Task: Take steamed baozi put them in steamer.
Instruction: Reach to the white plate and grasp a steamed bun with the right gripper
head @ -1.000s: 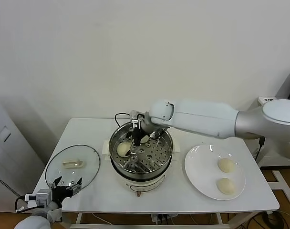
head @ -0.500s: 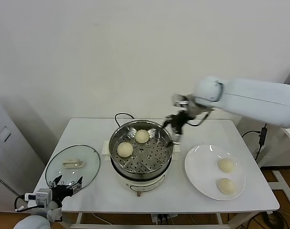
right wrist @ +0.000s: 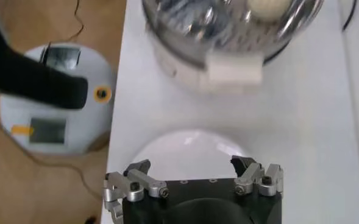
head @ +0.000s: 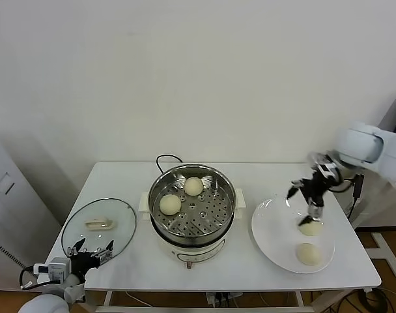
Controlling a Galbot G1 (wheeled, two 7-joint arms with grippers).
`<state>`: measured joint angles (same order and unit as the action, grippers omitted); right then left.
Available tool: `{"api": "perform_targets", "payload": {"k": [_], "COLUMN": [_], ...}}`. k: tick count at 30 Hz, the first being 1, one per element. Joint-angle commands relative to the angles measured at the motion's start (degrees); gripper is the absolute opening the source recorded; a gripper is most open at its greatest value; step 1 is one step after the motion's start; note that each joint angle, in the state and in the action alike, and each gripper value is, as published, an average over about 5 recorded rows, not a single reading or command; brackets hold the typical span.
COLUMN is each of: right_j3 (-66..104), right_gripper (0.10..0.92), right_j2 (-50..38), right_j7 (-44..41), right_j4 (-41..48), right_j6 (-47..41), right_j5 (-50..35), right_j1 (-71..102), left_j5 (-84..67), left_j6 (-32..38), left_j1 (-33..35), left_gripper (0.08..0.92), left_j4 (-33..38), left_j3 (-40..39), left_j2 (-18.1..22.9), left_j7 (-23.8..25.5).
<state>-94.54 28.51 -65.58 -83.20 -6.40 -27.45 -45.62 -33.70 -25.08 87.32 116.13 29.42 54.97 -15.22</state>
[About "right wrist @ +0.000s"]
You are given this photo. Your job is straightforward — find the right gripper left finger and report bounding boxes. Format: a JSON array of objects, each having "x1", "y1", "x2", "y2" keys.
[{"x1": 102, "y1": 159, "x2": 170, "y2": 203}]

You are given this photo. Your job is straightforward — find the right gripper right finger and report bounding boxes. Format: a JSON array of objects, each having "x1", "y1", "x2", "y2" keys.
[{"x1": 230, "y1": 155, "x2": 285, "y2": 197}]

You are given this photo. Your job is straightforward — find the white steamed baozi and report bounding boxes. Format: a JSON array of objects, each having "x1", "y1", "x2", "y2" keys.
[{"x1": 247, "y1": 0, "x2": 293, "y2": 23}]

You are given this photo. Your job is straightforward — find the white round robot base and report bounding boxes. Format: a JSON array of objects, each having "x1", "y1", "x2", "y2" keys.
[{"x1": 0, "y1": 42, "x2": 118, "y2": 156}]

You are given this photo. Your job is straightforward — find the perforated steel steamer basket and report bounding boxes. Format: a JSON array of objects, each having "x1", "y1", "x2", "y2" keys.
[{"x1": 141, "y1": 0, "x2": 325, "y2": 85}]

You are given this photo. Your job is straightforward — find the large white plate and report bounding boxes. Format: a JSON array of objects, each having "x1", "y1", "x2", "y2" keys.
[{"x1": 130, "y1": 129, "x2": 253, "y2": 183}]

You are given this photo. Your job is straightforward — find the cream electric cooker base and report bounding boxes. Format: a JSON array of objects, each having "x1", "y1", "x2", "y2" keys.
[{"x1": 150, "y1": 30, "x2": 293, "y2": 94}]

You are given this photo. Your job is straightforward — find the thin dark floor cable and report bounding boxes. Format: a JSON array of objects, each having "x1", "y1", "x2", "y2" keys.
[
  {"x1": 49, "y1": 0, "x2": 85, "y2": 44},
  {"x1": 0, "y1": 112, "x2": 105, "y2": 202}
]

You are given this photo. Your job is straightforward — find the black cooker power cord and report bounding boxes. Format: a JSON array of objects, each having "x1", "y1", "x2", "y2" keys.
[{"x1": 341, "y1": 0, "x2": 358, "y2": 32}]

